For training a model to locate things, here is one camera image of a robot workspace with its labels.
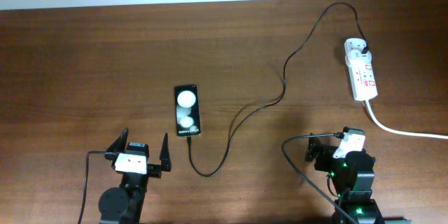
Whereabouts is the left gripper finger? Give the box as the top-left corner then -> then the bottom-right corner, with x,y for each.
104,127 -> 149,161
160,133 -> 172,172

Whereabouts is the black Samsung Galaxy smartphone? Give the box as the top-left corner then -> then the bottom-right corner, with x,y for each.
174,84 -> 202,137

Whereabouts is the black USB charging cable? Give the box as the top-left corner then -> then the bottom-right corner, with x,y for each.
187,1 -> 370,178

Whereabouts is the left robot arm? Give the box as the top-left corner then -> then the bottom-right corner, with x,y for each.
98,128 -> 172,224

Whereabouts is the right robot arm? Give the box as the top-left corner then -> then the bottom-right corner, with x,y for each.
305,127 -> 411,224

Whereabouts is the white USB charger plug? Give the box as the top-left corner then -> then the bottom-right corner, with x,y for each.
344,38 -> 372,63

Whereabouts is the white power strip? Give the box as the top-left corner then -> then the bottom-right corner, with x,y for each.
346,50 -> 378,102

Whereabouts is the white power strip cord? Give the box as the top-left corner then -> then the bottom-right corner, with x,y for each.
362,99 -> 448,140

